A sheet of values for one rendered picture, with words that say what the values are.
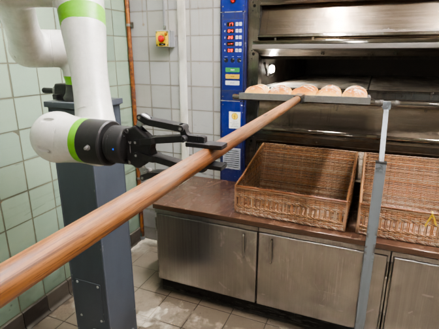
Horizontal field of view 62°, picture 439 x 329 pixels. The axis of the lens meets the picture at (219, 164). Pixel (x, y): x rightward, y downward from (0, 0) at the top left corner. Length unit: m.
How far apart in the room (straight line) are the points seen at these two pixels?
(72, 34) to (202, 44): 1.43
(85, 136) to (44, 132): 0.10
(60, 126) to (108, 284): 0.98
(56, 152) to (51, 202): 1.38
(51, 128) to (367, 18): 1.71
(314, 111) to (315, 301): 1.03
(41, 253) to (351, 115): 1.96
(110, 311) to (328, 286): 1.00
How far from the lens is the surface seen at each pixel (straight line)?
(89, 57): 0.98
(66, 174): 1.53
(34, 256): 0.35
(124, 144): 0.72
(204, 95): 2.36
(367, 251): 1.73
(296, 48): 2.02
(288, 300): 2.00
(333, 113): 2.17
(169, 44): 2.38
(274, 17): 2.22
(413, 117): 2.17
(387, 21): 2.13
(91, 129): 0.74
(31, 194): 2.08
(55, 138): 0.79
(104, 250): 1.57
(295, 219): 1.83
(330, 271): 1.86
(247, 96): 1.66
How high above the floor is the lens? 1.36
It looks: 17 degrees down
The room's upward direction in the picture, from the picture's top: straight up
